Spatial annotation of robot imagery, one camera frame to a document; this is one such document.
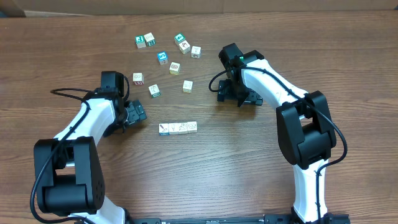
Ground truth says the wooden block yellow pattern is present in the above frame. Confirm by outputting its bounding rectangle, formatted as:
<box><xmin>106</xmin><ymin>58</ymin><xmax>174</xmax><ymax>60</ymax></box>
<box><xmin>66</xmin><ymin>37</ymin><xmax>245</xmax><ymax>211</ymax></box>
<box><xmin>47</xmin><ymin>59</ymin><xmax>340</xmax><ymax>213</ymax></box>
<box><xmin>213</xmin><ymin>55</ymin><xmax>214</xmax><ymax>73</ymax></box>
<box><xmin>169</xmin><ymin>62</ymin><xmax>181</xmax><ymax>75</ymax></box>

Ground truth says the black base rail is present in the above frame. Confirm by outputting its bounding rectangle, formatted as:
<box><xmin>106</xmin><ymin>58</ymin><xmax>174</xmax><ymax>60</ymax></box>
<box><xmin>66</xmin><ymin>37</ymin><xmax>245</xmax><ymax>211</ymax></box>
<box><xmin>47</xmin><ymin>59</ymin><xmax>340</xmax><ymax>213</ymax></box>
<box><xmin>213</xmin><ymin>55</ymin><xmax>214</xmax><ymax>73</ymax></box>
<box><xmin>124</xmin><ymin>213</ymin><xmax>351</xmax><ymax>224</ymax></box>

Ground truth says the wooden block dark green side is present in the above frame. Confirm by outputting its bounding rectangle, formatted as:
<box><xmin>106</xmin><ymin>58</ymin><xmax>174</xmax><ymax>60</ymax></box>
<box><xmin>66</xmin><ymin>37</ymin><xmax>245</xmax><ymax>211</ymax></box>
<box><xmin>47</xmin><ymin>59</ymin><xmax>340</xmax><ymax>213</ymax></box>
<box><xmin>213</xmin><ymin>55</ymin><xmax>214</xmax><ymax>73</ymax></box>
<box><xmin>144</xmin><ymin>32</ymin><xmax>155</xmax><ymax>47</ymax></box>

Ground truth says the wooden block with drawing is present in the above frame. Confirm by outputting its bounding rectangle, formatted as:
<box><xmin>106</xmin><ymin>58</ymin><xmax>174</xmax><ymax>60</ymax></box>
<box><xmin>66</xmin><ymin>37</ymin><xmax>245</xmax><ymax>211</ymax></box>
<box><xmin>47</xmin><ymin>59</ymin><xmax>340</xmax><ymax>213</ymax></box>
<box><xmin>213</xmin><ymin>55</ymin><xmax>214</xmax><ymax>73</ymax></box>
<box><xmin>178</xmin><ymin>123</ymin><xmax>188</xmax><ymax>134</ymax></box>

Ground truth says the wooden block beside four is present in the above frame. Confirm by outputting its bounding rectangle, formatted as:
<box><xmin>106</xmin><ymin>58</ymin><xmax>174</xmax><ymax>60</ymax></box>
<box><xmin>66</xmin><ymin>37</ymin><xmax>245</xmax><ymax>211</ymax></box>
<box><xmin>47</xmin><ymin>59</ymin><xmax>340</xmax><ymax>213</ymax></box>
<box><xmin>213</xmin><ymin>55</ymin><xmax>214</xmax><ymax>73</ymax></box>
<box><xmin>178</xmin><ymin>40</ymin><xmax>191</xmax><ymax>54</ymax></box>

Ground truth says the wooden block lower yellow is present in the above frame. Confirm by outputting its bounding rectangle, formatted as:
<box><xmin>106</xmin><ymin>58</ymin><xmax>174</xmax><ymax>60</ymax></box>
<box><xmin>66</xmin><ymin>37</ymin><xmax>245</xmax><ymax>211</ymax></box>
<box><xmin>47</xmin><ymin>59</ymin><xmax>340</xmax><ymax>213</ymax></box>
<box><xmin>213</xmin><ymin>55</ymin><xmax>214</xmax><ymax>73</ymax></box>
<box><xmin>182</xmin><ymin>80</ymin><xmax>193</xmax><ymax>93</ymax></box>

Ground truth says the wooden letter A block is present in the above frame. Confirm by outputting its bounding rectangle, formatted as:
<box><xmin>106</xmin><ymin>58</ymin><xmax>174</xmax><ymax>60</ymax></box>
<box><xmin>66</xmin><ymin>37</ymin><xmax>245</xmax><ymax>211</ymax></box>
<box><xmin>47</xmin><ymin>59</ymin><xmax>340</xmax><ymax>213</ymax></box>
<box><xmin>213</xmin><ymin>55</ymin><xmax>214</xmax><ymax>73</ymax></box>
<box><xmin>169</xmin><ymin>123</ymin><xmax>180</xmax><ymax>135</ymax></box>

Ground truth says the wooden block blue side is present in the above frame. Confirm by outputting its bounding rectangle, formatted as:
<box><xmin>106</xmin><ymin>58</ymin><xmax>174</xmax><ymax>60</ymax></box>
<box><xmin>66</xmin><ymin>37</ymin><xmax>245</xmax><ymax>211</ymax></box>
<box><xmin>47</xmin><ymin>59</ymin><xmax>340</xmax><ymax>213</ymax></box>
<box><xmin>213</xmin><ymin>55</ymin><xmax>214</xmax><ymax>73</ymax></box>
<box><xmin>159</xmin><ymin>123</ymin><xmax>170</xmax><ymax>136</ymax></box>

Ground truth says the cardboard panel at back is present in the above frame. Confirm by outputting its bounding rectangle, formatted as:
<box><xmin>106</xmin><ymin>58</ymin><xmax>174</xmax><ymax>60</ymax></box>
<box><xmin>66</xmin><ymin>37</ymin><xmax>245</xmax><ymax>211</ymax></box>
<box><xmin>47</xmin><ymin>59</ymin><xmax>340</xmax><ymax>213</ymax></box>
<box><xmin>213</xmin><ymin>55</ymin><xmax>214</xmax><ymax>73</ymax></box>
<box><xmin>1</xmin><ymin>0</ymin><xmax>397</xmax><ymax>17</ymax></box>

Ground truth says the plain wooden block yellow edge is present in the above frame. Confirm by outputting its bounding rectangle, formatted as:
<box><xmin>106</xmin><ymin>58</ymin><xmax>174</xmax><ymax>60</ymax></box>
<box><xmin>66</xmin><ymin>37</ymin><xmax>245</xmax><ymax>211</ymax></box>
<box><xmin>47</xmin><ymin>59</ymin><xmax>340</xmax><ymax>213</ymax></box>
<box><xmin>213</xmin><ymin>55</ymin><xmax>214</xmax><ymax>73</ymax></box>
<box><xmin>191</xmin><ymin>46</ymin><xmax>201</xmax><ymax>58</ymax></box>

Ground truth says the wooden block red side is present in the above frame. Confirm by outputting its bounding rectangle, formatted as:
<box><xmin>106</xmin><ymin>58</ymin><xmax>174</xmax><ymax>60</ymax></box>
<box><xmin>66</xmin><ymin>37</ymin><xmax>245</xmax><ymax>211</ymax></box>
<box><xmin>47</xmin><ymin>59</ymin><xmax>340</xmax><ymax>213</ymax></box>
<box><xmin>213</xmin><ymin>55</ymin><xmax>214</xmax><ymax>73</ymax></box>
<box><xmin>132</xmin><ymin>73</ymin><xmax>144</xmax><ymax>85</ymax></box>

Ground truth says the green number four block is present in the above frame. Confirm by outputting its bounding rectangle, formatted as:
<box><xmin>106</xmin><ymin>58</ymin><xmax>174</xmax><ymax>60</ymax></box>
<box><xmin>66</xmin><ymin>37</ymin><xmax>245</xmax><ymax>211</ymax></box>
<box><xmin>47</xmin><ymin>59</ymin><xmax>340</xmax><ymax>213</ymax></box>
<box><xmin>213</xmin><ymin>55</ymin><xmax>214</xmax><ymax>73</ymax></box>
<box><xmin>174</xmin><ymin>32</ymin><xmax>185</xmax><ymax>45</ymax></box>

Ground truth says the red letter Y block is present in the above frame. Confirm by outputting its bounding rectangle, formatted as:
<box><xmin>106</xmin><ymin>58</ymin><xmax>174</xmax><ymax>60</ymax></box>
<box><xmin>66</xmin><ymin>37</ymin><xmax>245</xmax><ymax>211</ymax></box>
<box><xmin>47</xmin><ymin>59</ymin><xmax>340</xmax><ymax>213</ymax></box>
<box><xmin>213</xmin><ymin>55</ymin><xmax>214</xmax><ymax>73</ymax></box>
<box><xmin>187</xmin><ymin>121</ymin><xmax>198</xmax><ymax>133</ymax></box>

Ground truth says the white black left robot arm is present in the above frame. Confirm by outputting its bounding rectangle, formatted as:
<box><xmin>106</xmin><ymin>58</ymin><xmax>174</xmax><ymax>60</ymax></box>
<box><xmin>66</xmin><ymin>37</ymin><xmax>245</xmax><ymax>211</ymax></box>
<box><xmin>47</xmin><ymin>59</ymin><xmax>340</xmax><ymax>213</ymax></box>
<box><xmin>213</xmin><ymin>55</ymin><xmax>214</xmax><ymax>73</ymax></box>
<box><xmin>30</xmin><ymin>71</ymin><xmax>147</xmax><ymax>223</ymax></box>

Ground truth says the blue number five block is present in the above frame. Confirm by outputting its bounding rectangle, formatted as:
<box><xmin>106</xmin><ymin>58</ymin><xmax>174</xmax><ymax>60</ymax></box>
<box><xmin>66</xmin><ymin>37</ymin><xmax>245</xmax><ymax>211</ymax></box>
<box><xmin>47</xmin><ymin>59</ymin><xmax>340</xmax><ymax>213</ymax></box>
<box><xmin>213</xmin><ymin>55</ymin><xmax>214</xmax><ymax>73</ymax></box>
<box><xmin>157</xmin><ymin>51</ymin><xmax>169</xmax><ymax>65</ymax></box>

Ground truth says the green letter block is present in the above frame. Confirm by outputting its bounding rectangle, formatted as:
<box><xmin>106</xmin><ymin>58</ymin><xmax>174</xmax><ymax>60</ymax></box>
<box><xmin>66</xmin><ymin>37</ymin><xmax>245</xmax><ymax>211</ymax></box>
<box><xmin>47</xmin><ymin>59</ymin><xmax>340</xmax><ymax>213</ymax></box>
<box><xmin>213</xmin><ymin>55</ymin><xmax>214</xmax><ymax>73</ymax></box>
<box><xmin>135</xmin><ymin>35</ymin><xmax>146</xmax><ymax>49</ymax></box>

